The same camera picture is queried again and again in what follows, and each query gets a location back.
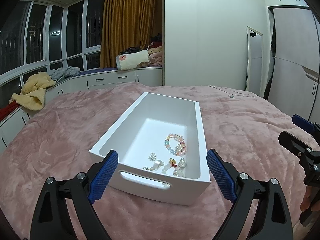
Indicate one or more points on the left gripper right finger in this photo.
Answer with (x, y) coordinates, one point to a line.
(272, 218)

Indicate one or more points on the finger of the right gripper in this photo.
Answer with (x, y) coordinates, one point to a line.
(297, 147)
(309, 127)

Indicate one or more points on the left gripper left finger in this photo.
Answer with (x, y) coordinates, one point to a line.
(51, 219)

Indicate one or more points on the silver baroque earring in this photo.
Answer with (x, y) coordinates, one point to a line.
(182, 163)

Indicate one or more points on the silver flower brooch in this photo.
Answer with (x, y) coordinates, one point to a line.
(152, 156)

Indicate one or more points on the large pearl strand earring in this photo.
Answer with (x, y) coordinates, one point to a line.
(156, 165)

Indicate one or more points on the right hand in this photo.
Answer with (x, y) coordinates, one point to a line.
(306, 199)

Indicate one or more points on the pink plush bed blanket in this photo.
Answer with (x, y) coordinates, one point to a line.
(241, 126)

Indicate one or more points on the white door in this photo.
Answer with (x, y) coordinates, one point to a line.
(255, 61)

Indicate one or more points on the white window bench cabinets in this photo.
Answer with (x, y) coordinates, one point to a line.
(94, 79)

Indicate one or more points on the red cloth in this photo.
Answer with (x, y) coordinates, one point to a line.
(4, 112)

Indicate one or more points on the yellow plush blanket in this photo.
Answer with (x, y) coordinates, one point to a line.
(32, 95)

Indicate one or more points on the white storage box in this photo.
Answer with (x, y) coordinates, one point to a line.
(143, 128)

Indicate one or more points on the grey clothing pile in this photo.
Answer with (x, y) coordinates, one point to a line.
(63, 73)

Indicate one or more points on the pink clothing pile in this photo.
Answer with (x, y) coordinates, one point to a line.
(156, 56)

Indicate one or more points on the rolled cream floral blanket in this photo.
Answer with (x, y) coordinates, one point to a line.
(133, 60)

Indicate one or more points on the window with white frames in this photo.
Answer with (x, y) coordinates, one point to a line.
(38, 36)

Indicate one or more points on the mustard yellow curtain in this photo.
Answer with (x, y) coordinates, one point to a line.
(128, 23)

